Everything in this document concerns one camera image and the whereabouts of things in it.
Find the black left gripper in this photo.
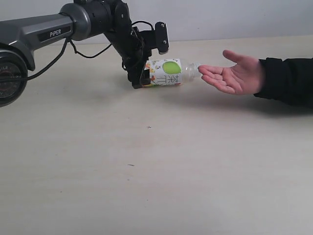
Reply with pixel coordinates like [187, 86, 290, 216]
[105, 9, 159, 89]

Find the capless green pear tea bottle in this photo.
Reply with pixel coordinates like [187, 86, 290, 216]
[142, 58, 201, 87]

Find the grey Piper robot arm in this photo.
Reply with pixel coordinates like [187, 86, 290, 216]
[0, 0, 169, 106]

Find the open human hand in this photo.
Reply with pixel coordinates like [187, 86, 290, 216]
[198, 50, 265, 95]

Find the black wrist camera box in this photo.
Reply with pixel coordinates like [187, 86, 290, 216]
[155, 22, 169, 55]

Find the black cable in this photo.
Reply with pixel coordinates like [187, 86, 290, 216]
[0, 21, 155, 83]

